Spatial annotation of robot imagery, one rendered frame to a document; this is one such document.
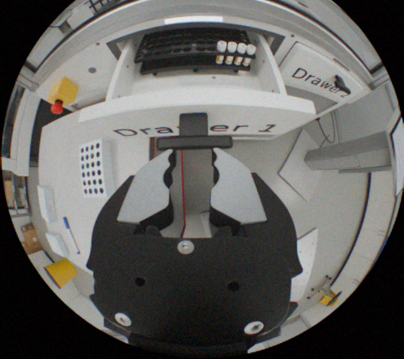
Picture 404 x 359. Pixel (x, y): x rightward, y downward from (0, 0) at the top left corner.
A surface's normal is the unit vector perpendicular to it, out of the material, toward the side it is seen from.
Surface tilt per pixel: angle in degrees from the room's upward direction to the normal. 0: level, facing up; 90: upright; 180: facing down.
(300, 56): 90
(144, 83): 0
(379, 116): 90
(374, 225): 90
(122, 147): 0
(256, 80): 0
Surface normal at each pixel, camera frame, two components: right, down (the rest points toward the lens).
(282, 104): 0.01, -0.10
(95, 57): 0.03, 0.99
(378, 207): -0.99, -0.11
